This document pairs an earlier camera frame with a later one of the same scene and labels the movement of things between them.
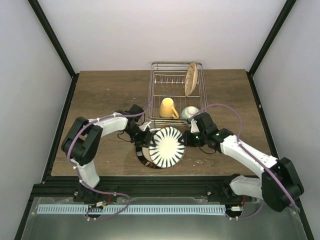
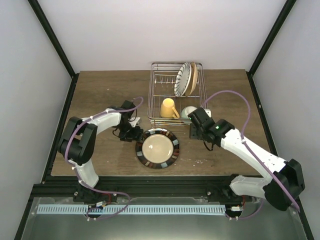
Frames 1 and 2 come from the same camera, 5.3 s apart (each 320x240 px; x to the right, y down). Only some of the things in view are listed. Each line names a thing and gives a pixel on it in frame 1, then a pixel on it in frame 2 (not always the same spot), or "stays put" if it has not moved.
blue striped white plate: (169, 153) → (182, 79)
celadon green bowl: (188, 111) stays put
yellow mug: (167, 109) stays put
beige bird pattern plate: (191, 79) stays put
